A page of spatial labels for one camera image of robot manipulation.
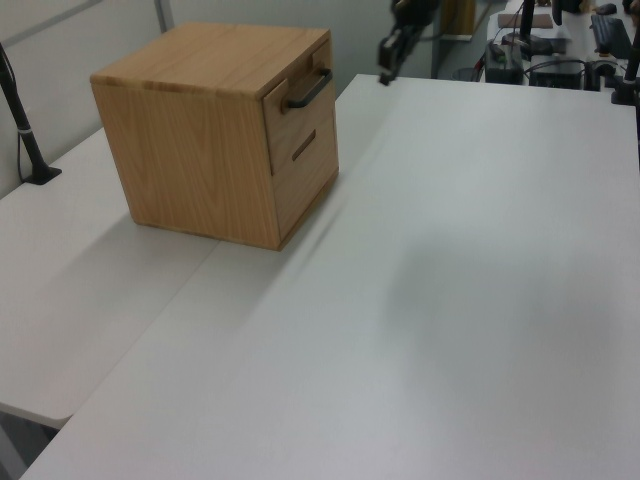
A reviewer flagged black monitor stand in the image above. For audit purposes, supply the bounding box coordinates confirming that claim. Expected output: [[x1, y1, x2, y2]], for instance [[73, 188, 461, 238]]
[[501, 0, 542, 49]]

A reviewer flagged light oak wooden cabinet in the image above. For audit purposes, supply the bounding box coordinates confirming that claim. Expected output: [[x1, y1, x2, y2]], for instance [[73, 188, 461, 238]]
[[90, 21, 341, 251]]

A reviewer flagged wooden panel board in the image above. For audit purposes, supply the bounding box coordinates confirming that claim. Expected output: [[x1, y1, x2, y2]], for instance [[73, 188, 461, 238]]
[[441, 0, 477, 39]]

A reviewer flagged black computer keyboard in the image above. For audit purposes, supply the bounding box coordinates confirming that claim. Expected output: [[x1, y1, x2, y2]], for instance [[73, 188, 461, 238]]
[[589, 13, 635, 59]]

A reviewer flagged black camera stand with clamp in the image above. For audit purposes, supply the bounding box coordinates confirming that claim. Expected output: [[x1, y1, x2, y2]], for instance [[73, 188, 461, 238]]
[[608, 34, 640, 107]]

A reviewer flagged black metal drawer handle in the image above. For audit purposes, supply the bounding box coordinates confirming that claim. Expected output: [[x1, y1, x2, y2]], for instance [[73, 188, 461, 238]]
[[280, 67, 334, 113]]

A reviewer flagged wooden drawer with slot grip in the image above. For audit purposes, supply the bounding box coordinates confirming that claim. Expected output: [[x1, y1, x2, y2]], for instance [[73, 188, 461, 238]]
[[271, 115, 341, 250]]

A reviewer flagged wooden drawer with black handle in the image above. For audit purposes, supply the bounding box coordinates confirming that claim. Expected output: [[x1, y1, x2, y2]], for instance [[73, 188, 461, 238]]
[[262, 41, 337, 177]]

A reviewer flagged black electronics box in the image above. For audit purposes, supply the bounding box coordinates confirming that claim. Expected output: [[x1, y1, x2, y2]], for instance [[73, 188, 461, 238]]
[[486, 41, 524, 84]]

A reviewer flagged black camera stand pole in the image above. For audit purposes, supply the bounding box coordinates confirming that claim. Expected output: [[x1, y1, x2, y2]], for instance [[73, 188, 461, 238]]
[[0, 42, 64, 187]]

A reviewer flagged brown desk mat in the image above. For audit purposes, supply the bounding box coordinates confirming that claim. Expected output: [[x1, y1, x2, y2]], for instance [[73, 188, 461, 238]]
[[496, 13, 554, 31]]

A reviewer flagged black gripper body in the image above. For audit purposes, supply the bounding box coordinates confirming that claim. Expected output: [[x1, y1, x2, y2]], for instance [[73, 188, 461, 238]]
[[377, 27, 415, 70]]

